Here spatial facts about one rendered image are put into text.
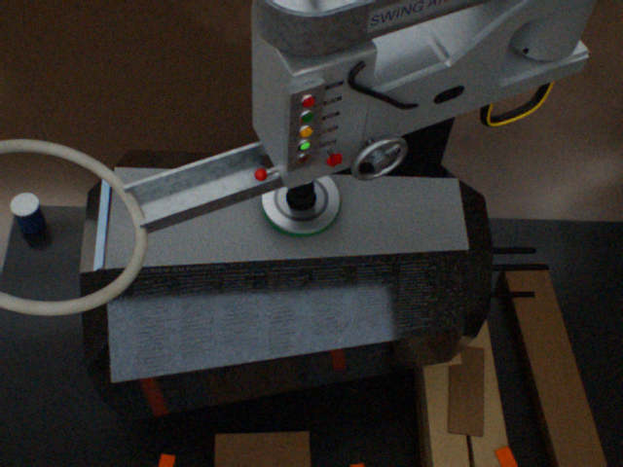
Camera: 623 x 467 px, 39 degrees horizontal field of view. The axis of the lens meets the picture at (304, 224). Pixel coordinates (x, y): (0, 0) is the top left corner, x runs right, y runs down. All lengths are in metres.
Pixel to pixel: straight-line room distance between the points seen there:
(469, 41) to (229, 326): 0.99
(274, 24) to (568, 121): 2.31
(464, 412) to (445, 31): 1.30
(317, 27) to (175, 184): 0.66
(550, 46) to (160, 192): 1.02
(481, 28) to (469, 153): 1.65
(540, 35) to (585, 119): 1.68
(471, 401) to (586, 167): 1.26
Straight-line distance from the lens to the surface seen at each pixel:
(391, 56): 2.04
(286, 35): 1.73
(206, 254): 2.37
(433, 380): 2.90
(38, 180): 3.56
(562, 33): 2.24
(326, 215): 2.36
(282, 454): 2.85
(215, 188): 2.17
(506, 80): 2.26
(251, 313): 2.40
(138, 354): 2.45
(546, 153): 3.73
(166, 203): 2.15
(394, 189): 2.50
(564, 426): 3.08
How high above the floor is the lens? 2.86
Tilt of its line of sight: 59 degrees down
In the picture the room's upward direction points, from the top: 5 degrees clockwise
